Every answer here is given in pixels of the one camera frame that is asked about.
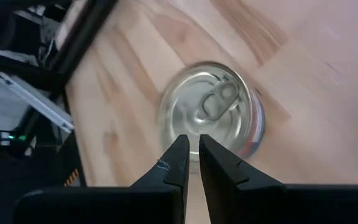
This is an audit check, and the rainbow label seafood can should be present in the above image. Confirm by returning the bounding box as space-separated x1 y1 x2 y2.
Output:
156 60 267 162

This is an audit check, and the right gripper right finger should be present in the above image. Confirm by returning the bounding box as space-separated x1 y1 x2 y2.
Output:
198 133 358 224

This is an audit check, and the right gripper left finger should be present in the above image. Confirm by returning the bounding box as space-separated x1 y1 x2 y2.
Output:
12 133 190 224

